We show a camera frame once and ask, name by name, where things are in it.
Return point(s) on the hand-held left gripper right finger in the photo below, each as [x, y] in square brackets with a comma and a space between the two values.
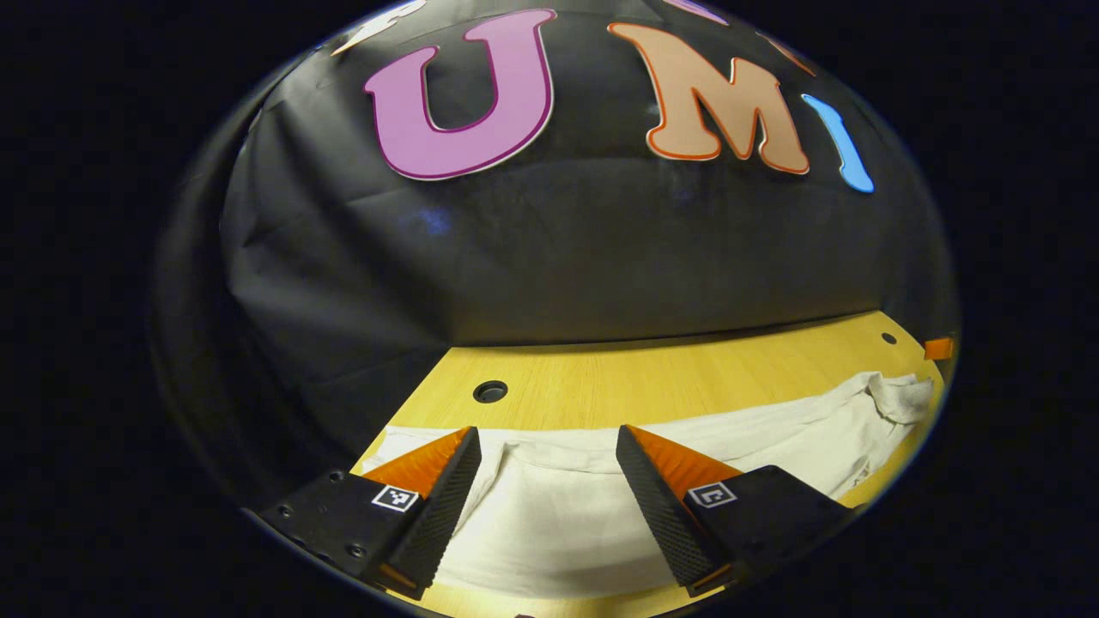
[657, 506]

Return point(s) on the white jeans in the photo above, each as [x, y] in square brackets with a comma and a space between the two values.
[567, 524]

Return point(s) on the black backdrop cloth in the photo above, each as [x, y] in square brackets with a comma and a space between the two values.
[549, 257]

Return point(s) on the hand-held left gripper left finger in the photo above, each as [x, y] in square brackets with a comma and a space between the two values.
[442, 506]

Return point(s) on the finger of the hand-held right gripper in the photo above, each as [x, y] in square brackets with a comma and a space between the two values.
[939, 348]

